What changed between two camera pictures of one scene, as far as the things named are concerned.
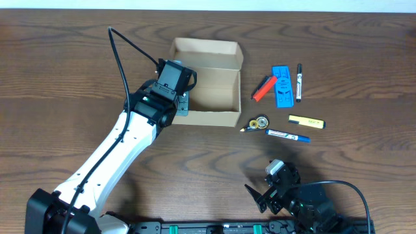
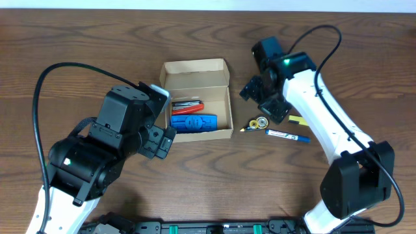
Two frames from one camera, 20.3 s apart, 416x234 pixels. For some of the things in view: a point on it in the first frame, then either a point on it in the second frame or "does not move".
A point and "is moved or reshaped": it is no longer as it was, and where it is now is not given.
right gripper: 270,197 to 264,97
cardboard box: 216,99 is moved or reshaped
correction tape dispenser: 260,121 does not move
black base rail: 314,227 does not move
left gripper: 183,106 to 156,142
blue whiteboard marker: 292,136 does not move
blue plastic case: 283,87 is moved or reshaped
